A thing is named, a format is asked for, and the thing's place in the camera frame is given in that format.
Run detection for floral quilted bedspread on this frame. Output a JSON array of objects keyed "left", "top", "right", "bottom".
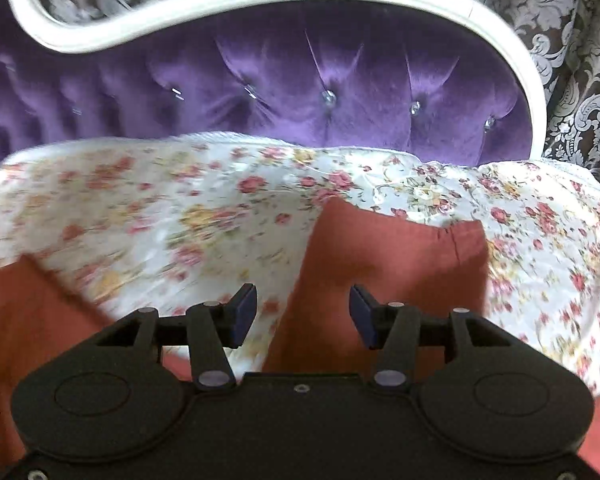
[{"left": 0, "top": 132, "right": 600, "bottom": 394}]

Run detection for purple tufted velvet headboard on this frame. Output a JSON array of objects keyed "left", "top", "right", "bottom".
[{"left": 0, "top": 0, "right": 546, "bottom": 165}]

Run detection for rust red pants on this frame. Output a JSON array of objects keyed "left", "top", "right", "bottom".
[{"left": 0, "top": 198, "right": 600, "bottom": 479}]

